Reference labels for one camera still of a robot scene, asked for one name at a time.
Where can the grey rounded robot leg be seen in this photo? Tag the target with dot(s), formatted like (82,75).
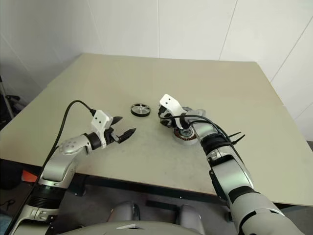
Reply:
(192,215)
(123,211)

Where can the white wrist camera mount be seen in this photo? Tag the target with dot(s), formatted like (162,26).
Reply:
(171,102)
(100,120)

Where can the black table frame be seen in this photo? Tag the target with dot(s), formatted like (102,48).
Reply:
(146,187)

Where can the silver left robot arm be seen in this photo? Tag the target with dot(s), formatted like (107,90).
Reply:
(56,166)

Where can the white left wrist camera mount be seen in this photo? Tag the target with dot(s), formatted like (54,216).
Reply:
(100,120)

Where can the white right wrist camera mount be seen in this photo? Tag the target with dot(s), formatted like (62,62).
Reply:
(171,102)

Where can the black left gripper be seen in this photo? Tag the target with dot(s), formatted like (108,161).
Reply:
(111,137)

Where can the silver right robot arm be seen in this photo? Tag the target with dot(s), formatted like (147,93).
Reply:
(234,176)

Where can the motor housing with copper windings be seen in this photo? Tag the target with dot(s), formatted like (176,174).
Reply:
(183,137)

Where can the black silver spoked rotor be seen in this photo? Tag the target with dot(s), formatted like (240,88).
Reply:
(140,110)

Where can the grey robot torso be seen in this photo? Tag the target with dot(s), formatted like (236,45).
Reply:
(122,228)

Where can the black table base bar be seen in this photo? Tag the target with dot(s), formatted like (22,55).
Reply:
(162,205)

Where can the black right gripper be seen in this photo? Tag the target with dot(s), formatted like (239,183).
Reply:
(167,117)

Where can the orange object under table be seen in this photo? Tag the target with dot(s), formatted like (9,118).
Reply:
(28,176)

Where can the black folding frame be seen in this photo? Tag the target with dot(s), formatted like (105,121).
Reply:
(15,100)

